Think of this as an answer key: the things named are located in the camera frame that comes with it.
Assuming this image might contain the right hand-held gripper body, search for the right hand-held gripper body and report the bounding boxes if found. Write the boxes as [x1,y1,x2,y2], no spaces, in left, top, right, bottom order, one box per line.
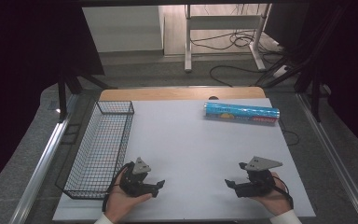
[235,155,283,199]

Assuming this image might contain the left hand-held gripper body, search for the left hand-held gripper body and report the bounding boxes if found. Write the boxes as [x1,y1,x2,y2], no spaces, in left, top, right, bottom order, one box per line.
[118,157,157,198]

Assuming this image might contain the person's left hand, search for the person's left hand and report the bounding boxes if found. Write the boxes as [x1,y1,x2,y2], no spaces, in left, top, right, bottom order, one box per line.
[104,182,154,224]

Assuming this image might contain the person's right hand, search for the person's right hand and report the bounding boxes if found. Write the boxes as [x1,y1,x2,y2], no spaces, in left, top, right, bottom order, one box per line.
[250,172,294,217]

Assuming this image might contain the white table mat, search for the white table mat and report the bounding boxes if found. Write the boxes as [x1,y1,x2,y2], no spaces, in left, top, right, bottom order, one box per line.
[52,97,317,222]

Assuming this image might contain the blue foil roll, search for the blue foil roll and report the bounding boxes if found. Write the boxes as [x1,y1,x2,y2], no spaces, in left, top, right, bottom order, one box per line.
[203,102,281,125]

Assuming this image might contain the black metal stand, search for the black metal stand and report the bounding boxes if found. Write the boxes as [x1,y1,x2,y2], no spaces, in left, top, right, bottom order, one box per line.
[56,66,117,123]
[255,6,349,123]

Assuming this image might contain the white power strip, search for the white power strip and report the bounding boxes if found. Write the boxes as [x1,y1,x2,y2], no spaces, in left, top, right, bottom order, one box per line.
[272,64,289,79]

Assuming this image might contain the dark curtain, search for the dark curtain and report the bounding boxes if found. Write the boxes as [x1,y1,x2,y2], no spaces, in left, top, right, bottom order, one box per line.
[264,3,358,153]
[0,0,105,200]

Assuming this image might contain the white cabinet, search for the white cabinet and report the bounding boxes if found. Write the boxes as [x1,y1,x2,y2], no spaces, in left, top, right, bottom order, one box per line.
[81,6,165,54]

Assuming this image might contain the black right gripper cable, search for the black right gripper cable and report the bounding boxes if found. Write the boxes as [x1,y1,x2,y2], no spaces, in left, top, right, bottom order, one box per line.
[271,175,295,210]

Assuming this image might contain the black wire basket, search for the black wire basket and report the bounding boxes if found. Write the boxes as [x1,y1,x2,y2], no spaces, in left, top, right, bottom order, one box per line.
[54,100,135,201]

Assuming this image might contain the thin black table cable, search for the thin black table cable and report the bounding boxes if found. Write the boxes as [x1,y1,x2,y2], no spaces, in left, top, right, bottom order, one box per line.
[278,118,300,147]

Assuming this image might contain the aluminium rail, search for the aluminium rail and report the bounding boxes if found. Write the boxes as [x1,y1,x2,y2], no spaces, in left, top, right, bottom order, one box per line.
[8,92,79,224]
[296,92,358,224]

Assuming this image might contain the black floor cables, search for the black floor cables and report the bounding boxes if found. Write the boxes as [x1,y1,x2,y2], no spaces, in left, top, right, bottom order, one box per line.
[189,29,285,88]

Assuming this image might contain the white metal desk frame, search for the white metal desk frame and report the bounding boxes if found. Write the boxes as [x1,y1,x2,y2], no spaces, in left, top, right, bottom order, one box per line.
[184,3,272,75]

